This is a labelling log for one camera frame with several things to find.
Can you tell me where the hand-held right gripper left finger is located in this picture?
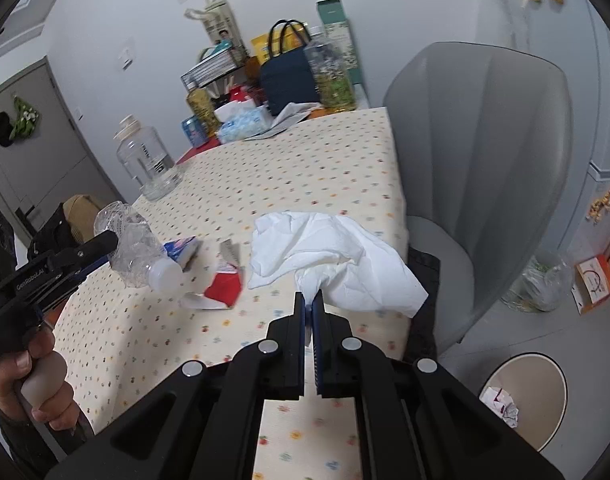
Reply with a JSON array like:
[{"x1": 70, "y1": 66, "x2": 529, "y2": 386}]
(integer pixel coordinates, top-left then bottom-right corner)
[{"x1": 45, "y1": 291, "x2": 308, "y2": 480}]

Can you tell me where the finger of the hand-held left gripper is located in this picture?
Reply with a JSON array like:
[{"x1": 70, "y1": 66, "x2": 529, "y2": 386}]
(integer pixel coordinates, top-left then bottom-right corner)
[
  {"x1": 60, "y1": 255, "x2": 110, "y2": 288},
  {"x1": 47, "y1": 231, "x2": 120, "y2": 273}
]

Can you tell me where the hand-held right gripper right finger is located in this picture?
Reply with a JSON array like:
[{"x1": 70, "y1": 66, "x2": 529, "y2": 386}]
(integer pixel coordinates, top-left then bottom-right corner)
[{"x1": 312, "y1": 294, "x2": 566, "y2": 480}]

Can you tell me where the crushed clear plastic bottle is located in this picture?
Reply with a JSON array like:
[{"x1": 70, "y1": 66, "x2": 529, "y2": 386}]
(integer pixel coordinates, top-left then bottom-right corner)
[{"x1": 94, "y1": 201, "x2": 183, "y2": 293}]

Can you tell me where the white paper towel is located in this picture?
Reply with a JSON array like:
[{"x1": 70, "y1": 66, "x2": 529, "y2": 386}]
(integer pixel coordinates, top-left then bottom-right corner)
[{"x1": 247, "y1": 210, "x2": 429, "y2": 319}]

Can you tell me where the white waste bin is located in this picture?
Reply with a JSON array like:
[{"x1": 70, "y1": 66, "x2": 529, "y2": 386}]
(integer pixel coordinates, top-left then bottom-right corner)
[{"x1": 479, "y1": 352, "x2": 570, "y2": 453}]

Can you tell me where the person's left forearm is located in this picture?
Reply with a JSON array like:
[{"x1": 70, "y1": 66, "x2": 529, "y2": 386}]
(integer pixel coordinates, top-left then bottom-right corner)
[{"x1": 0, "y1": 405, "x2": 93, "y2": 480}]

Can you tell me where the person's left hand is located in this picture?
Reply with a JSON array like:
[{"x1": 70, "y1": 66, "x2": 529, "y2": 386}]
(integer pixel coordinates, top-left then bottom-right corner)
[{"x1": 0, "y1": 330, "x2": 80, "y2": 431}]

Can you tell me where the brown chair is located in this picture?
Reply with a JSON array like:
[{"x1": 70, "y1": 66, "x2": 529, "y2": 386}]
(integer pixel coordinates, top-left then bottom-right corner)
[{"x1": 62, "y1": 194, "x2": 108, "y2": 243}]

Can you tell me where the black jacket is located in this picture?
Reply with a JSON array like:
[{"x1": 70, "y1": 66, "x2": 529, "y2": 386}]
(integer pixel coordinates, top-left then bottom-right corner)
[{"x1": 27, "y1": 205, "x2": 80, "y2": 261}]

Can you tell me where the small blue tissue packet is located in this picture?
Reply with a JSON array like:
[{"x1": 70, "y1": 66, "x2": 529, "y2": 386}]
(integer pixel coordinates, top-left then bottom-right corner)
[{"x1": 162, "y1": 236, "x2": 202, "y2": 273}]

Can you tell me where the red and white wrapper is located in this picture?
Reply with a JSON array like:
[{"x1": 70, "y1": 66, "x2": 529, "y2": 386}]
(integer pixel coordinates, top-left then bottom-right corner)
[{"x1": 179, "y1": 265, "x2": 246, "y2": 311}]

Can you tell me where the large clear water jug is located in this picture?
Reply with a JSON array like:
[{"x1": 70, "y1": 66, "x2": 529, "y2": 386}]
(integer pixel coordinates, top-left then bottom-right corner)
[{"x1": 114, "y1": 115, "x2": 186, "y2": 202}]

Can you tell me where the grey door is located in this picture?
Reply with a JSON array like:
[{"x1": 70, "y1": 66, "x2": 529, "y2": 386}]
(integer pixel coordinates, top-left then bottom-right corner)
[{"x1": 0, "y1": 57, "x2": 126, "y2": 241}]

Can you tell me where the person's dark trouser leg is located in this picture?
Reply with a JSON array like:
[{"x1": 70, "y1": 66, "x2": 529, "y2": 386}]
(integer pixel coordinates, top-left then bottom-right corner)
[{"x1": 407, "y1": 246, "x2": 442, "y2": 361}]

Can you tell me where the small folded paper scrap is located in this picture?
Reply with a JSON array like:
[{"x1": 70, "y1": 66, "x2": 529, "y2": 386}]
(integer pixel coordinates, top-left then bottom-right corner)
[{"x1": 219, "y1": 239, "x2": 243, "y2": 267}]

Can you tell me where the red cloth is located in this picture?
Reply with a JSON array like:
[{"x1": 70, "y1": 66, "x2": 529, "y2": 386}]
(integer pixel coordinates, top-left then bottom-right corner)
[{"x1": 175, "y1": 137, "x2": 220, "y2": 166}]

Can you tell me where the green door ornament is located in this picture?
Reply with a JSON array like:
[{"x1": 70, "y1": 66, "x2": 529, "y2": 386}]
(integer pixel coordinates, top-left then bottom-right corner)
[{"x1": 10, "y1": 96, "x2": 40, "y2": 140}]

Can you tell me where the black hanging hat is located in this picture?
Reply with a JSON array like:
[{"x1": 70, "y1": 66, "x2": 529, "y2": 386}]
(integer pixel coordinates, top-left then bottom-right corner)
[{"x1": 0, "y1": 110, "x2": 16, "y2": 148}]

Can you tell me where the blue drink can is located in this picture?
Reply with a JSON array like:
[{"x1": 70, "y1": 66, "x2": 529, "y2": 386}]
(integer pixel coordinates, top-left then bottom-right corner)
[{"x1": 181, "y1": 116, "x2": 209, "y2": 147}]

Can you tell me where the yellow oil bottle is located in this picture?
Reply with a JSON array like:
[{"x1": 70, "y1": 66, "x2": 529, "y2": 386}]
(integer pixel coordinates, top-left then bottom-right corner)
[{"x1": 186, "y1": 86, "x2": 220, "y2": 133}]

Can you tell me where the blue tissue pack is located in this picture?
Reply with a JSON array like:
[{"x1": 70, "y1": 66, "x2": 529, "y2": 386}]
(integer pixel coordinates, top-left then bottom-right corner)
[{"x1": 214, "y1": 100, "x2": 274, "y2": 145}]

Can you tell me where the red pouch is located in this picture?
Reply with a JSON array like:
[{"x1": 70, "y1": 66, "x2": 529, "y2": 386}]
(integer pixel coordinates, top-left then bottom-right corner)
[{"x1": 225, "y1": 86, "x2": 258, "y2": 106}]

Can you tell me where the clear plastic bag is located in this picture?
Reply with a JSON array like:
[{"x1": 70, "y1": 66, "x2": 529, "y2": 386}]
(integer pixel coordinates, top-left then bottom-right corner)
[{"x1": 500, "y1": 255, "x2": 573, "y2": 313}]

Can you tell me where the white crumpled plastic sheet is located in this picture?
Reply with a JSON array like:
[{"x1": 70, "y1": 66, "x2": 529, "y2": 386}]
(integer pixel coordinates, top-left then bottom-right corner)
[{"x1": 255, "y1": 101, "x2": 322, "y2": 136}]

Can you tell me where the navy lunch bag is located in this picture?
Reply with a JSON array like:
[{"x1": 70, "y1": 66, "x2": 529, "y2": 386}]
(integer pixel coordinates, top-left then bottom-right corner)
[{"x1": 259, "y1": 19, "x2": 322, "y2": 116}]

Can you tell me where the white paper bag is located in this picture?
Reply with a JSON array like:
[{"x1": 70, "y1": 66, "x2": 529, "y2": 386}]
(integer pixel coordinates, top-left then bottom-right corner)
[{"x1": 185, "y1": 0, "x2": 248, "y2": 61}]

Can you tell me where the grey upholstered chair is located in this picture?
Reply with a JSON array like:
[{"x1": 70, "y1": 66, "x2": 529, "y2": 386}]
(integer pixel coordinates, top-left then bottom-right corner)
[{"x1": 382, "y1": 41, "x2": 573, "y2": 356}]

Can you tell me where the yellow snack packet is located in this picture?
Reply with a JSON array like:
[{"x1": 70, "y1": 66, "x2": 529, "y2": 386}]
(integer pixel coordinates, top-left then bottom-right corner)
[{"x1": 250, "y1": 32, "x2": 286, "y2": 58}]

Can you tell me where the clear floral plastic bottle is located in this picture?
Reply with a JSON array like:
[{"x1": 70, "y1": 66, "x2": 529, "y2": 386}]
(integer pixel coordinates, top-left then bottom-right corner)
[{"x1": 303, "y1": 30, "x2": 358, "y2": 112}]

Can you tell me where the orange cardboard box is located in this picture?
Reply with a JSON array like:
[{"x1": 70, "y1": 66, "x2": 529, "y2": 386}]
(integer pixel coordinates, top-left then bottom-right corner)
[{"x1": 571, "y1": 255, "x2": 610, "y2": 315}]

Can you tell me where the yellow lizard fridge magnet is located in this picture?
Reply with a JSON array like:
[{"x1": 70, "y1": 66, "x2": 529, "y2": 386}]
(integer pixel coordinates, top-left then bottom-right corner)
[{"x1": 587, "y1": 187, "x2": 610, "y2": 223}]

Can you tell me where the tall green box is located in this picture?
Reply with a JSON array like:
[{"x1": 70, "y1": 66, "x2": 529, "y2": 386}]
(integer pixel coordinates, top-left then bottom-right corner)
[{"x1": 316, "y1": 0, "x2": 364, "y2": 88}]

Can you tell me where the white fridge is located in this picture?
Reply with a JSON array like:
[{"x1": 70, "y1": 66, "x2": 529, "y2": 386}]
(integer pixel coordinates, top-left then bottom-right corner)
[{"x1": 477, "y1": 0, "x2": 610, "y2": 271}]

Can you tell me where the black wire basket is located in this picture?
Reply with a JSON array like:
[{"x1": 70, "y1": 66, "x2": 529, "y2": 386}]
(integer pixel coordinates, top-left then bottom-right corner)
[{"x1": 180, "y1": 50, "x2": 246, "y2": 92}]

